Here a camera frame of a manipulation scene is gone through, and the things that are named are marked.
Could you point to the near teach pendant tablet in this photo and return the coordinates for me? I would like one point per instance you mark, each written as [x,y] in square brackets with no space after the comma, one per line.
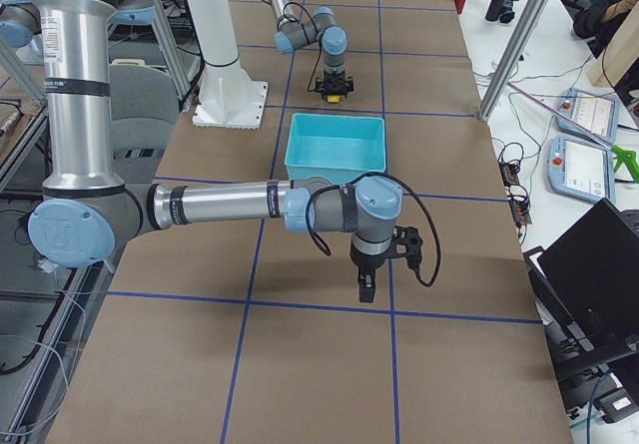
[580,170]

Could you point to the turquoise plastic bin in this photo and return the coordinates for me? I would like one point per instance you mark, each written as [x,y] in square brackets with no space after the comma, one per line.
[334,147]

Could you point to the grey office chair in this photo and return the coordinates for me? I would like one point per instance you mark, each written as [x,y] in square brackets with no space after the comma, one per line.
[144,108]

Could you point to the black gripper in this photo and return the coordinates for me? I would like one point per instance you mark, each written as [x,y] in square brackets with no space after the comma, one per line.
[334,76]
[364,261]

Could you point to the black water bottle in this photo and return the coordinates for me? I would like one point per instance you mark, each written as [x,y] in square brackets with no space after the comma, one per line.
[500,11]

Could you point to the black laptop computer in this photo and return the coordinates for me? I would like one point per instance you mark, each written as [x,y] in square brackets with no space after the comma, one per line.
[588,280]

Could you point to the seated person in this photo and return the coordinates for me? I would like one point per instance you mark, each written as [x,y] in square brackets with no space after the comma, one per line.
[600,22]

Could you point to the far teach pendant tablet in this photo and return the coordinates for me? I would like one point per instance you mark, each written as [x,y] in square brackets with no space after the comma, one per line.
[598,115]

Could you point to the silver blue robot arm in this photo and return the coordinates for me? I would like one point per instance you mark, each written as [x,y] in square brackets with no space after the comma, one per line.
[297,28]
[88,211]

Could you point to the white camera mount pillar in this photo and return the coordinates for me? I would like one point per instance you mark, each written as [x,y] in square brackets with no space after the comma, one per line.
[228,97]

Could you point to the teach pendant tablet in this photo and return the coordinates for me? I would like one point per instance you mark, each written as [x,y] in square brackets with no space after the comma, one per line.
[598,115]
[580,170]

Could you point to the aluminium frame post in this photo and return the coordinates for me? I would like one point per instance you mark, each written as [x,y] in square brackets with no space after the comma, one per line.
[515,46]

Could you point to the metal rod grabber tool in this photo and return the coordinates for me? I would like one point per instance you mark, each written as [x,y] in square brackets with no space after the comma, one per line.
[623,157]

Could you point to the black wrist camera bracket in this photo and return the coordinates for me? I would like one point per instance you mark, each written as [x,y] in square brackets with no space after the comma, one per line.
[406,243]

